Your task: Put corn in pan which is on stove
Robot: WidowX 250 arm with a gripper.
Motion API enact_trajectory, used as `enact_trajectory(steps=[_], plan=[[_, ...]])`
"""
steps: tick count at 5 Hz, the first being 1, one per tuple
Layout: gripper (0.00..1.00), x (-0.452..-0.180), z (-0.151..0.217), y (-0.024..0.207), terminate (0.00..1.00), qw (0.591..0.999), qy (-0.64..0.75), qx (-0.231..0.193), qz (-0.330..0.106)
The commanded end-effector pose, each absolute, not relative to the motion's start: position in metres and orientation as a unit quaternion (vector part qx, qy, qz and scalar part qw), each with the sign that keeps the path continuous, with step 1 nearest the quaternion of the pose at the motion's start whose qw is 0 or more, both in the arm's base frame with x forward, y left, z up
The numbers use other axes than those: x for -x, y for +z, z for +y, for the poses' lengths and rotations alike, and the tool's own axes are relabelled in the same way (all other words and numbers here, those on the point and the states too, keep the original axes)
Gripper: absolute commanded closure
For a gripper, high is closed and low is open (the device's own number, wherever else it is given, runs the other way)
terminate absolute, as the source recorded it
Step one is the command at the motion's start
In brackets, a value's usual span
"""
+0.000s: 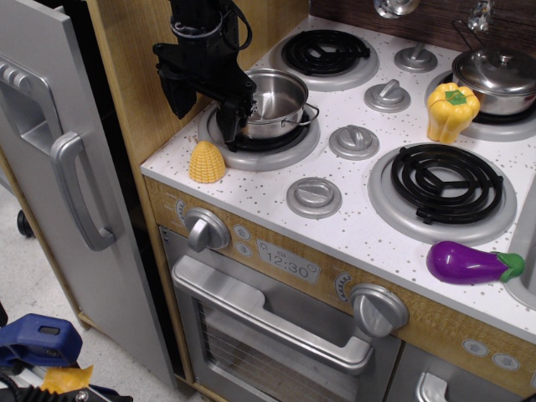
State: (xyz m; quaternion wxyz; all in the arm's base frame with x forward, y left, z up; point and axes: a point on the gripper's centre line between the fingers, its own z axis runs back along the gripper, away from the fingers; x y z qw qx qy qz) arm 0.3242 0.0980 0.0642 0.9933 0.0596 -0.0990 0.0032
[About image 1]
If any grey oven door handle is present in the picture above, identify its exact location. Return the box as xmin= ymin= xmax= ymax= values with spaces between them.
xmin=172 ymin=256 xmax=374 ymax=375

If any hanging steel utensil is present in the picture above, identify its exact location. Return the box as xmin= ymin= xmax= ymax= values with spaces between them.
xmin=451 ymin=0 xmax=495 ymax=49

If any back left stove burner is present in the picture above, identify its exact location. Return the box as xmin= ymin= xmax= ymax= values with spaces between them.
xmin=270 ymin=29 xmax=379 ymax=92

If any stove burner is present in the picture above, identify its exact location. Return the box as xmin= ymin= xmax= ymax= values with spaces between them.
xmin=424 ymin=70 xmax=536 ymax=142
xmin=198 ymin=105 xmax=321 ymax=172
xmin=368 ymin=143 xmax=517 ymax=245
xmin=270 ymin=29 xmax=379 ymax=92

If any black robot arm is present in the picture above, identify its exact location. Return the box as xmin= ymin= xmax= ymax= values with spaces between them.
xmin=152 ymin=1 xmax=256 ymax=144

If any grey lower right door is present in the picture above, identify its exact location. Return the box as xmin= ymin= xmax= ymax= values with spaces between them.
xmin=386 ymin=343 xmax=522 ymax=402

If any grey stovetop knob back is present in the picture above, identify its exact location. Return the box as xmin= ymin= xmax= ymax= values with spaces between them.
xmin=394 ymin=43 xmax=438 ymax=73

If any yellow tape piece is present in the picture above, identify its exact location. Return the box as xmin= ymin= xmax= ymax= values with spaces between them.
xmin=39 ymin=365 xmax=94 ymax=394

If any grey stovetop knob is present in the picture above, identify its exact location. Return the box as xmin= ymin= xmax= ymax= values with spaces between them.
xmin=363 ymin=80 xmax=411 ymax=113
xmin=394 ymin=43 xmax=438 ymax=73
xmin=286 ymin=178 xmax=343 ymax=219
xmin=328 ymin=125 xmax=379 ymax=161

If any grey oven knob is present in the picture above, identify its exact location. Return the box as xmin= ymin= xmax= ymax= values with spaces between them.
xmin=350 ymin=283 xmax=410 ymax=338
xmin=184 ymin=208 xmax=230 ymax=253

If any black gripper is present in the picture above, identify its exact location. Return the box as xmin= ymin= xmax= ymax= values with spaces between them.
xmin=152 ymin=25 xmax=256 ymax=143

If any small steel pan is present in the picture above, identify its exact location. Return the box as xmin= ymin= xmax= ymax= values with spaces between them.
xmin=239 ymin=69 xmax=319 ymax=140

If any grey fridge door handle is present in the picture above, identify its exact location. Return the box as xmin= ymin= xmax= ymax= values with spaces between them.
xmin=49 ymin=131 xmax=116 ymax=252

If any yellow toy bell pepper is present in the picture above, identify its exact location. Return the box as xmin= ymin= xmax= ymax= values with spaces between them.
xmin=426 ymin=82 xmax=481 ymax=144

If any grey oven door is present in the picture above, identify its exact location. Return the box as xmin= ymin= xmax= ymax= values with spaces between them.
xmin=160 ymin=228 xmax=400 ymax=401

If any hanging steel ladle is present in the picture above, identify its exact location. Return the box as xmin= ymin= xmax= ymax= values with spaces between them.
xmin=373 ymin=0 xmax=420 ymax=19

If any steel pot with lid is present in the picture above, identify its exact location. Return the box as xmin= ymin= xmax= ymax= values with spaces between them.
xmin=451 ymin=47 xmax=535 ymax=116

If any grey toy fridge door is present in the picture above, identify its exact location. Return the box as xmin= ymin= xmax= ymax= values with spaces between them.
xmin=1 ymin=1 xmax=177 ymax=387

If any black caster wheel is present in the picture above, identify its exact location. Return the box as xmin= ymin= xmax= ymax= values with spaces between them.
xmin=17 ymin=209 xmax=35 ymax=239

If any grey toy sink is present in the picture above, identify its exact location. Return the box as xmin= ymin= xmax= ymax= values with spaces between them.
xmin=502 ymin=175 xmax=536 ymax=311

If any front right stove burner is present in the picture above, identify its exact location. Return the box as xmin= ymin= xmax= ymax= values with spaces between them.
xmin=368 ymin=143 xmax=517 ymax=245

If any blue clamp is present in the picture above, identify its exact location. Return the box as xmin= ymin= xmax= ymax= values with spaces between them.
xmin=1 ymin=313 xmax=83 ymax=367

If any back right stove burner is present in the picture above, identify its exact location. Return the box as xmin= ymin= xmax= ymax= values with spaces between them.
xmin=424 ymin=70 xmax=536 ymax=142

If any left grey oven knob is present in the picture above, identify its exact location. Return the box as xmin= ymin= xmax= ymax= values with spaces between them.
xmin=184 ymin=208 xmax=230 ymax=253

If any yellow toy corn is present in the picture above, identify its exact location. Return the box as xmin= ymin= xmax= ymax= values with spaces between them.
xmin=188 ymin=141 xmax=226 ymax=183

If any purple toy eggplant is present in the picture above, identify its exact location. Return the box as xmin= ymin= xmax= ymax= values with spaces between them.
xmin=426 ymin=241 xmax=525 ymax=285

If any front left stove burner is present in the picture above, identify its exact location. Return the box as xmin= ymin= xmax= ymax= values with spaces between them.
xmin=198 ymin=105 xmax=321 ymax=172

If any grey stovetop knob front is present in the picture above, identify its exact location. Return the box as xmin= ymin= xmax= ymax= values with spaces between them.
xmin=286 ymin=178 xmax=343 ymax=219

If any right grey oven knob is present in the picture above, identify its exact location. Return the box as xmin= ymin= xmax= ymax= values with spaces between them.
xmin=350 ymin=283 xmax=410 ymax=338

